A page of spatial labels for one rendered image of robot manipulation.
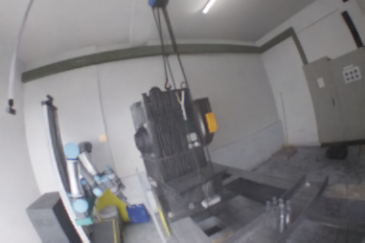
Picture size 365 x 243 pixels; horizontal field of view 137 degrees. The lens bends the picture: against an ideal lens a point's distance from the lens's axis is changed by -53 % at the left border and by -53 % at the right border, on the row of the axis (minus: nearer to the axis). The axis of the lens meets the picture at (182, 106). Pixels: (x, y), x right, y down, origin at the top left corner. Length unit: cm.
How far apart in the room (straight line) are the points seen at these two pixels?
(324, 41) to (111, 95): 400
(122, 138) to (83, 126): 61
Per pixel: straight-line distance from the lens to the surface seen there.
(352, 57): 321
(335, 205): 123
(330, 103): 333
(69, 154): 121
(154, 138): 114
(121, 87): 246
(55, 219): 163
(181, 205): 125
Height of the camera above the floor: 133
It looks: 6 degrees up
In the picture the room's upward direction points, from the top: 14 degrees counter-clockwise
